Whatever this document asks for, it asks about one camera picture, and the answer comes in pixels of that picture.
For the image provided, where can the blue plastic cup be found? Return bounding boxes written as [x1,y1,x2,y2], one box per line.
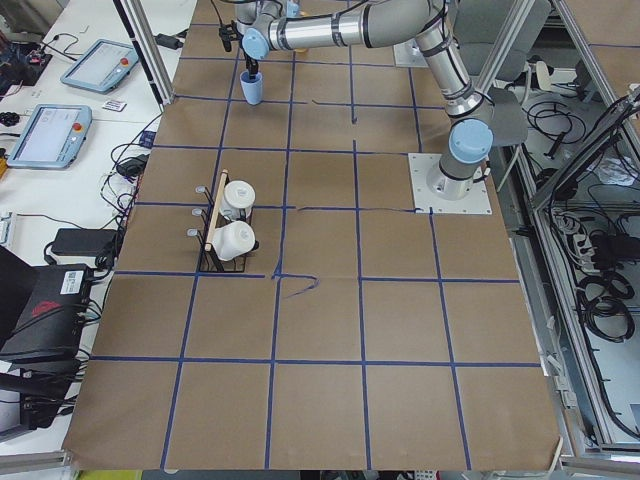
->
[240,71,263,105]

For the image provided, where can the black power adapter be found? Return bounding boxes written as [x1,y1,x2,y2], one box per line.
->
[43,228,118,265]

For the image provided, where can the white mug outer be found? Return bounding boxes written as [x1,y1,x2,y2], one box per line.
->
[212,220,259,261]

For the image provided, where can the black cables bundle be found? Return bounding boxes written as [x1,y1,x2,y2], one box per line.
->
[94,142,151,231]

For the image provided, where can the teach pendant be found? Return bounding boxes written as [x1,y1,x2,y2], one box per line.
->
[60,39,139,93]
[7,104,92,170]

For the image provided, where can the aluminium frame post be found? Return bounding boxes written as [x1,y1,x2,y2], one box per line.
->
[113,0,174,106]

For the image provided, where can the teach pendant near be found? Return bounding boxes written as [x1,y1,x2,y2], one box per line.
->
[7,104,92,170]

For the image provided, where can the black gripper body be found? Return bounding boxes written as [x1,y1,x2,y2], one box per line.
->
[218,23,236,52]

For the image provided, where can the black computer box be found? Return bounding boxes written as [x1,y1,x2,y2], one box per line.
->
[1,264,93,363]

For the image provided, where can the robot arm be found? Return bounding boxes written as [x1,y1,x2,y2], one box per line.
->
[219,1,533,201]

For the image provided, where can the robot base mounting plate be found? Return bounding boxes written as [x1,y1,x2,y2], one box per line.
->
[408,153,492,215]

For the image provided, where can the teach pendant far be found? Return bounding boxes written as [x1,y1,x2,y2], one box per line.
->
[60,39,139,93]

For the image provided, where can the white mug smiley face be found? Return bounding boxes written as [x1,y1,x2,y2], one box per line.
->
[220,180,256,221]

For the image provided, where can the black wire mug rack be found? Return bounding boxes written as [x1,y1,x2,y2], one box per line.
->
[187,169,259,273]

